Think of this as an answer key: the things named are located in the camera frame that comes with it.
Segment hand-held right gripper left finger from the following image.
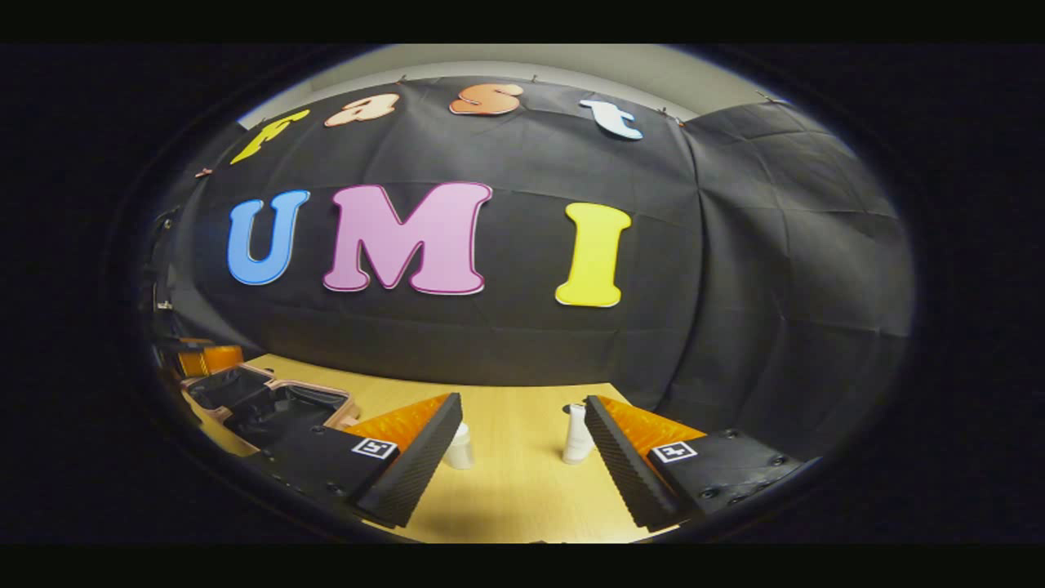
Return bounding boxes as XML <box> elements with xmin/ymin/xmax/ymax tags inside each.
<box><xmin>243</xmin><ymin>392</ymin><xmax>464</xmax><ymax>530</ymax></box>

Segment white pump bottle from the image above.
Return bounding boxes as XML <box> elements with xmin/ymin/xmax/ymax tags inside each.
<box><xmin>562</xmin><ymin>403</ymin><xmax>597</xmax><ymax>466</ymax></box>

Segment white skin care tube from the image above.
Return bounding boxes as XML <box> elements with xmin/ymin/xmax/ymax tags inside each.
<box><xmin>443</xmin><ymin>421</ymin><xmax>475</xmax><ymax>470</ymax></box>

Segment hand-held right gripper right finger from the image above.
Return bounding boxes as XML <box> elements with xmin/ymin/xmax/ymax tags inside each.
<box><xmin>584</xmin><ymin>394</ymin><xmax>821</xmax><ymax>533</ymax></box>

